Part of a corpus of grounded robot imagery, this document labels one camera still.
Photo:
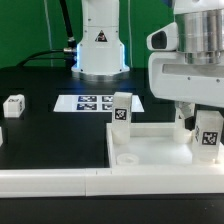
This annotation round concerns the white sheet with tags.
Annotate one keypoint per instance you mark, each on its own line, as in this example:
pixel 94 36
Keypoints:
pixel 84 103

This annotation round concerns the white front obstacle bar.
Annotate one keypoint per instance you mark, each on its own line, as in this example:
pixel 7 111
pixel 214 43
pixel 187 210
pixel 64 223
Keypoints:
pixel 117 181

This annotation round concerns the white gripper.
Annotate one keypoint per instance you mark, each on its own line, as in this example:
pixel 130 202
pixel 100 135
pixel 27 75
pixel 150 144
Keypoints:
pixel 172 78

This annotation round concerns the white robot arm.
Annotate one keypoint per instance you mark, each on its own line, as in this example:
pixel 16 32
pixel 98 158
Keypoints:
pixel 187 60

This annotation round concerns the white block at left edge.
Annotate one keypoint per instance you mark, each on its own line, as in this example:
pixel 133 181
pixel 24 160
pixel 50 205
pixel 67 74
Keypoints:
pixel 1 137

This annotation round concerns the white square table top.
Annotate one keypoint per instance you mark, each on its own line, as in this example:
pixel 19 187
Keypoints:
pixel 152 144

